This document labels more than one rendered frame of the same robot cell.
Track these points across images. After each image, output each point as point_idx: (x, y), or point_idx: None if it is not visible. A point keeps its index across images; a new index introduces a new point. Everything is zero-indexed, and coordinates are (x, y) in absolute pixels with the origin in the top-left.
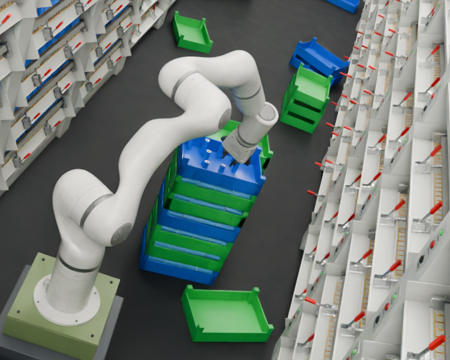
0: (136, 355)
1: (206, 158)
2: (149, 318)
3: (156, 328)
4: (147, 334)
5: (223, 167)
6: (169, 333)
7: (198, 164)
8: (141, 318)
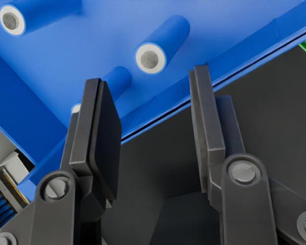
0: (279, 151)
1: (52, 22)
2: (258, 93)
3: (276, 101)
4: (272, 117)
5: (162, 71)
6: (299, 94)
7: (63, 26)
8: (248, 102)
